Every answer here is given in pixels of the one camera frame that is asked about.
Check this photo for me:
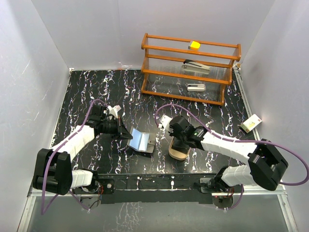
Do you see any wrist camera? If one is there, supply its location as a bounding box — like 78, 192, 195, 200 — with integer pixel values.
108, 105, 121, 118
158, 115, 173, 133

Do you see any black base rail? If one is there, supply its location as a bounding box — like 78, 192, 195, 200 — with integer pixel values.
72, 173, 244, 205

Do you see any grey black stapler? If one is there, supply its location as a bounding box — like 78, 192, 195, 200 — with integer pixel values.
182, 59, 210, 75

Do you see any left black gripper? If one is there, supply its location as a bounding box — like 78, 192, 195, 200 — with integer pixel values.
101, 116, 133, 140

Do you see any oval wooden tray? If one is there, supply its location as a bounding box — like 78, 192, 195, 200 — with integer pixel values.
169, 138, 191, 161

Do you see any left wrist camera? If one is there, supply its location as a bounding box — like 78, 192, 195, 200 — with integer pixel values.
108, 105, 121, 118

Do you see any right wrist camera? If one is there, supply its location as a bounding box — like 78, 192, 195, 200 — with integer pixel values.
158, 115, 173, 133

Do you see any grey card holder wallet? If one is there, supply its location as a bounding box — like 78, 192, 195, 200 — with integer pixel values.
127, 127, 156, 154

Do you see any white card box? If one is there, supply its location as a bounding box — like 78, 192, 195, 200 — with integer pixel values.
240, 114, 262, 133

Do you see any small white stapler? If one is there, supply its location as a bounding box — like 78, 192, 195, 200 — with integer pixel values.
187, 84, 205, 92

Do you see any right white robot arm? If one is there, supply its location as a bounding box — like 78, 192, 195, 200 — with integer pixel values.
160, 116, 288, 192

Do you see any orange wooden shelf rack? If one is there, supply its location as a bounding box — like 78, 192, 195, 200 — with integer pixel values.
141, 33, 242, 105

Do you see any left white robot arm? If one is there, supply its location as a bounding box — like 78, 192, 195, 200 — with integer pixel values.
32, 105, 133, 195

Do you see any yellow white block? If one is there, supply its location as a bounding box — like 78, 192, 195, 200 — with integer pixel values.
188, 41, 201, 51

